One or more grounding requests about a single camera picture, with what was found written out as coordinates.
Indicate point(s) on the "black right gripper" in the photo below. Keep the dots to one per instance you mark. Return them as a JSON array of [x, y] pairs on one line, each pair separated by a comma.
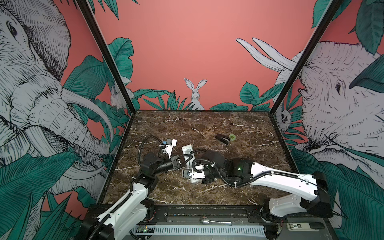
[[206, 181]]

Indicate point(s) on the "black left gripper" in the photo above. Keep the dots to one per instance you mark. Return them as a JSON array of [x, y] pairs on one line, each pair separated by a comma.
[[174, 166]]

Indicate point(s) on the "white remote control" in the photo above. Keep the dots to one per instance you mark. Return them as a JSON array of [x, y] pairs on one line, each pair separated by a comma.
[[187, 151]]

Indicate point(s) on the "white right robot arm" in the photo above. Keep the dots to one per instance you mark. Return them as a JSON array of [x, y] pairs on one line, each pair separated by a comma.
[[307, 193]]

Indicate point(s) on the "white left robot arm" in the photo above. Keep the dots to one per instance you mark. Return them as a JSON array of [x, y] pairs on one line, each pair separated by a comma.
[[121, 219]]

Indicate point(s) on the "black stapler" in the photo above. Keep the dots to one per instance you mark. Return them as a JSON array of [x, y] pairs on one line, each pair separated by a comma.
[[223, 138]]

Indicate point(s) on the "green tape roll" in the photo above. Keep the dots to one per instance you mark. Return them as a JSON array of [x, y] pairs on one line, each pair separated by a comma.
[[232, 137]]

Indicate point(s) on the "metal spoon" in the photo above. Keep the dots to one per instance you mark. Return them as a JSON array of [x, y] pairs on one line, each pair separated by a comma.
[[206, 221]]

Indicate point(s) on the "white labelled device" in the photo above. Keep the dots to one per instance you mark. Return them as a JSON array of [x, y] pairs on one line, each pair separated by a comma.
[[305, 227]]

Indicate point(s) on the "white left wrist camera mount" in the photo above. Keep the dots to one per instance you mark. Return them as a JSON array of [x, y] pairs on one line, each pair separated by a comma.
[[167, 146]]

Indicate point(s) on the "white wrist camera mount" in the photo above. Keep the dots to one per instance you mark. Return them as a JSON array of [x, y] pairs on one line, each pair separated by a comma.
[[167, 146], [193, 176]]

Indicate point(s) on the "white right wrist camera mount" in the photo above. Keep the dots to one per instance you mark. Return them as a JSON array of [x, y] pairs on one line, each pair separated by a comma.
[[193, 176]]

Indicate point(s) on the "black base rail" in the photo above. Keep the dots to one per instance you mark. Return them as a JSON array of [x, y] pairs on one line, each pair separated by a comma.
[[251, 213]]

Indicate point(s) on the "white slotted cable duct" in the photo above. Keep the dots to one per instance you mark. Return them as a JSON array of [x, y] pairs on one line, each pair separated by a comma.
[[175, 230]]

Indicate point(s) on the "black corner frame post left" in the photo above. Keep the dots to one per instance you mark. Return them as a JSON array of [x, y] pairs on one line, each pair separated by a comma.
[[100, 40]]

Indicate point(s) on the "black corner frame post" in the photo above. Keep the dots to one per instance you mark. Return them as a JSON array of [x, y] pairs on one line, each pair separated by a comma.
[[325, 20], [100, 40]]

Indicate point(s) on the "black corner frame post right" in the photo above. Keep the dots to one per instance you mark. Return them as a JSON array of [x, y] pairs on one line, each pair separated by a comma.
[[325, 20]]

